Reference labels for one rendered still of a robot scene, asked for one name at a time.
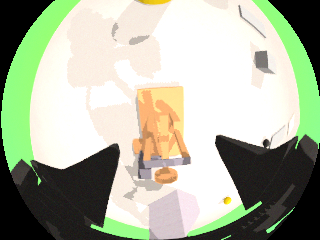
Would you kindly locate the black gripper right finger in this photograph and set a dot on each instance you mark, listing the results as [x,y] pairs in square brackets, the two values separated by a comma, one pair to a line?
[252,168]

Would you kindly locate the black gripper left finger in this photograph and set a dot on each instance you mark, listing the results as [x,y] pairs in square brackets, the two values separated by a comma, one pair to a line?
[86,185]

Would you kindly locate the yellow ball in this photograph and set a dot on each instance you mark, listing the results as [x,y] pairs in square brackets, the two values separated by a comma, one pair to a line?
[227,200]

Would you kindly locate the yellow cup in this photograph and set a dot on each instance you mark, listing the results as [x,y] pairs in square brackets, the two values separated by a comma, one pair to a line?
[154,3]

